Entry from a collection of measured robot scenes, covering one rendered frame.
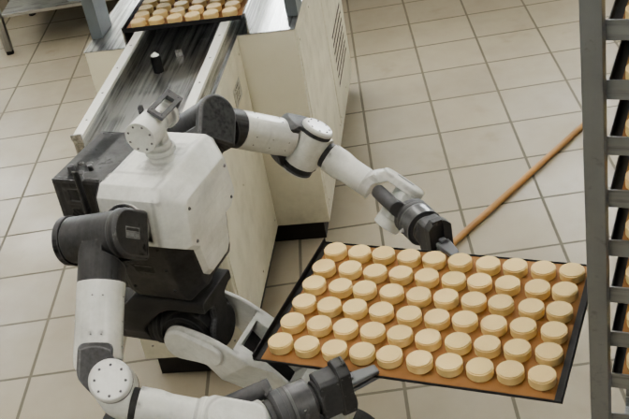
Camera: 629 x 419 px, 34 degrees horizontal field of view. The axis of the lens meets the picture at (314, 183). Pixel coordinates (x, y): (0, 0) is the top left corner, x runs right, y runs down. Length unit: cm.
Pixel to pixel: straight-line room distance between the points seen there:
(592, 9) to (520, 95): 316
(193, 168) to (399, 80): 281
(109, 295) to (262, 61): 163
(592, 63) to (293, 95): 210
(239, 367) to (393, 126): 232
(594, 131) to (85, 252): 96
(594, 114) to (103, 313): 94
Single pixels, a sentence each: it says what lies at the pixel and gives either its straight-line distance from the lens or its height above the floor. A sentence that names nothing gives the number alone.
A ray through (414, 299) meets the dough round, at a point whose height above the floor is 81.
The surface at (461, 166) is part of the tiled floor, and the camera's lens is 406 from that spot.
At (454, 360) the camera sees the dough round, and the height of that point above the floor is 81.
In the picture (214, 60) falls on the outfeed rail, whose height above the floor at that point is 89.
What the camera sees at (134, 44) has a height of 90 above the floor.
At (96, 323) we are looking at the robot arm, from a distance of 191.
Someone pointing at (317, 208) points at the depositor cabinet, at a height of 15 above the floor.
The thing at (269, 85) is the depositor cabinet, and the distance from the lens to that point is 343.
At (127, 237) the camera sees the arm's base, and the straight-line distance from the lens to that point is 194.
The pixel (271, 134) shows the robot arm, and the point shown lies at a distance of 234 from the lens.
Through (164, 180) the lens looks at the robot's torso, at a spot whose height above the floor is 112.
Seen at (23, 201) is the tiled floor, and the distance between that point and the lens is 453.
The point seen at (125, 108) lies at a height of 84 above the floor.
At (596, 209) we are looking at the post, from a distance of 155.
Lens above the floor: 209
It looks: 31 degrees down
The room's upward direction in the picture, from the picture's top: 11 degrees counter-clockwise
